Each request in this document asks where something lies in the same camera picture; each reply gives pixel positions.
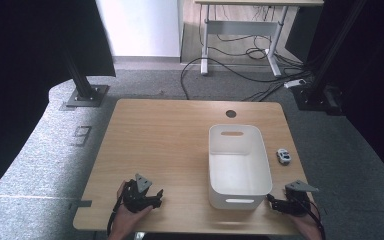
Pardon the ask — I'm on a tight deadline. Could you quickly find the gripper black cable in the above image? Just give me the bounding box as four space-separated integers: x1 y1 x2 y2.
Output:
298 198 327 240
106 195 124 236

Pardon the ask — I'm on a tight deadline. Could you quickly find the long black floor cable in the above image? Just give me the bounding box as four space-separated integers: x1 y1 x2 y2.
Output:
179 56 309 101

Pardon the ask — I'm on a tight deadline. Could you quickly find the black metal stand with base plate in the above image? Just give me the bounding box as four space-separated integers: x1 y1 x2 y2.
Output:
59 43 110 108

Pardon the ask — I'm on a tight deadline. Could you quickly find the white power strip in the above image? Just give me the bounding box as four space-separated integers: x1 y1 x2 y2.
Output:
283 78 307 90

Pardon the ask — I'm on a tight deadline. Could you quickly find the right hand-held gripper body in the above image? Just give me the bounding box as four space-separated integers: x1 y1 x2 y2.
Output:
274 179 319 217

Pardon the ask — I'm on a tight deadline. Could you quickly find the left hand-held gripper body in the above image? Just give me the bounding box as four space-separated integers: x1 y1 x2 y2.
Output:
123 173 154 214

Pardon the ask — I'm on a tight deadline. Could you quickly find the person's right hand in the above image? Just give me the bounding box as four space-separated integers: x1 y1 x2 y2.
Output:
288 208 324 240

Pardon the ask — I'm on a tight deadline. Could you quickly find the small white toy car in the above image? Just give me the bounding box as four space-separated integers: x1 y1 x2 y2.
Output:
276 148 292 166

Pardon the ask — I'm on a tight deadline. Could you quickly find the white-framed wooden desk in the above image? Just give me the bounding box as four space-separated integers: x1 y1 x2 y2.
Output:
194 0 324 78

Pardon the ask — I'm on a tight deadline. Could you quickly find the tangle of black cables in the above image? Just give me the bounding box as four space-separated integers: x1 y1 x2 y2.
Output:
198 4 314 103

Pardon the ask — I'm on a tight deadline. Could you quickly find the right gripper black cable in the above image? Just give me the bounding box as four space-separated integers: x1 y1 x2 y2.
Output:
298 198 327 240

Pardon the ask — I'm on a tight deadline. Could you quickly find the grey floor socket plate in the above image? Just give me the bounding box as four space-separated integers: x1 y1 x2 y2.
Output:
70 125 93 147

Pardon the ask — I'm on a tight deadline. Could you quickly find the person's left hand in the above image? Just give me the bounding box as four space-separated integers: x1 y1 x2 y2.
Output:
109 180 154 234

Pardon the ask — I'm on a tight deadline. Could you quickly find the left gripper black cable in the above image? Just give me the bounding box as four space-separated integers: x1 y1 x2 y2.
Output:
106 195 124 236

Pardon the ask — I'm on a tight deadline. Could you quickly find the white wall panel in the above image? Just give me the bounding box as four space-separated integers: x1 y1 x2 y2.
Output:
95 0 185 58

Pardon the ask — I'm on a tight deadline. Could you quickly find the grey tape strip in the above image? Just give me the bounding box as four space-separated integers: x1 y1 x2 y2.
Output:
68 199 93 210

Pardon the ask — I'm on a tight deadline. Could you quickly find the white plastic storage bin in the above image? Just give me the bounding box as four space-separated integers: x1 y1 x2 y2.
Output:
208 124 273 211

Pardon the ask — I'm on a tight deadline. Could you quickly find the black metal stand with dark base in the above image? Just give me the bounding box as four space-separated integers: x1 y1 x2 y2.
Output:
293 0 368 116

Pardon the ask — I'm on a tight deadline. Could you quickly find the black curtain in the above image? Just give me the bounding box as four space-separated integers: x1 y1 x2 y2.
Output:
284 0 384 191
0 0 116 206

